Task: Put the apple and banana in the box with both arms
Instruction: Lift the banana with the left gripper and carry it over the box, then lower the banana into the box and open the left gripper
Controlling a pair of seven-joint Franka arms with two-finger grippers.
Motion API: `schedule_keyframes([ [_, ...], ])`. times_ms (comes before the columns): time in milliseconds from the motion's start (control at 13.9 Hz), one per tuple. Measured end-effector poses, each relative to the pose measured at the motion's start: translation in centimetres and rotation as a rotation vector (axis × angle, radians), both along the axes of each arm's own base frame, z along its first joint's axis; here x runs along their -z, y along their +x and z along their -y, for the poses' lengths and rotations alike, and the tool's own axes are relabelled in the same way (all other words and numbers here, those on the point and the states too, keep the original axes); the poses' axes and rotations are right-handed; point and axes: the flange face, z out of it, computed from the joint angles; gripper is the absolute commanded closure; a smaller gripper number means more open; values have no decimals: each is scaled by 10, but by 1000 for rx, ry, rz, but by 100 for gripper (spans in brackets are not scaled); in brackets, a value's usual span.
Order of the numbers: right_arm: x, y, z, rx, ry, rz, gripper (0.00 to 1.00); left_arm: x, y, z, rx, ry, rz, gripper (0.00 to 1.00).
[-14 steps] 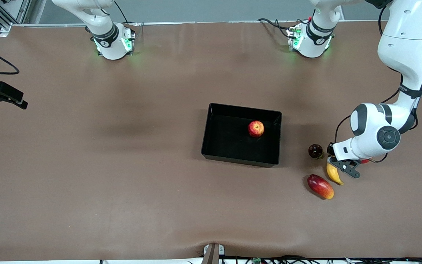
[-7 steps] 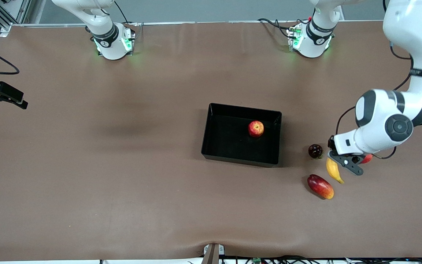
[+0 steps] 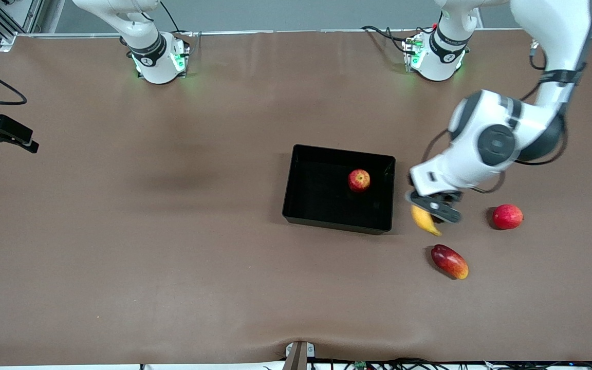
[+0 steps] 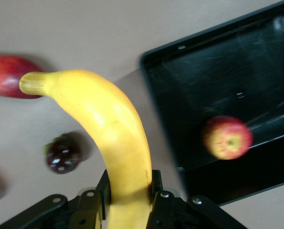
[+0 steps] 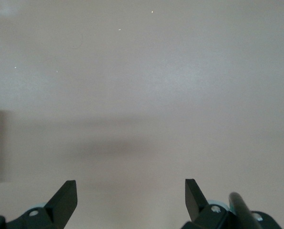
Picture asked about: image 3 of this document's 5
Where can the small green circuit board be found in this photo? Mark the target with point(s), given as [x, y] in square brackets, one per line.
[361, 365]

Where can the grey metal table bracket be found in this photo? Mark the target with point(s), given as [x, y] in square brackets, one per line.
[298, 357]

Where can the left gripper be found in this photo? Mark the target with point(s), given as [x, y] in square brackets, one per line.
[437, 218]

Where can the yellow banana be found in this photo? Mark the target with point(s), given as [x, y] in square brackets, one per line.
[423, 220]

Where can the red round peach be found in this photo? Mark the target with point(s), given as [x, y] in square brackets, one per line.
[507, 217]

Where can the black plastic box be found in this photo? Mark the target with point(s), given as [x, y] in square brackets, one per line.
[321, 200]

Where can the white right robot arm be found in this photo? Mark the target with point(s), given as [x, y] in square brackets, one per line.
[157, 61]

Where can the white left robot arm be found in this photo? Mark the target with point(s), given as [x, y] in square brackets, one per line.
[558, 31]

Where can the red yellow mango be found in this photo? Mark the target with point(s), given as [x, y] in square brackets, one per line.
[449, 261]

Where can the red yellow apple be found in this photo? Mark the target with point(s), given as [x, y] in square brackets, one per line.
[358, 181]

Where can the brown table mat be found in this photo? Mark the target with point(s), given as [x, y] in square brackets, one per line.
[172, 257]

